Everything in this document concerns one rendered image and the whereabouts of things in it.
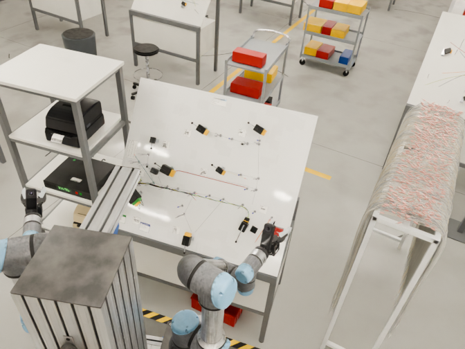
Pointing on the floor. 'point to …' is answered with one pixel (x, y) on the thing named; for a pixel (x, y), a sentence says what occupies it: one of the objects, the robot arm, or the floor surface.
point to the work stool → (145, 59)
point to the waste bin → (80, 40)
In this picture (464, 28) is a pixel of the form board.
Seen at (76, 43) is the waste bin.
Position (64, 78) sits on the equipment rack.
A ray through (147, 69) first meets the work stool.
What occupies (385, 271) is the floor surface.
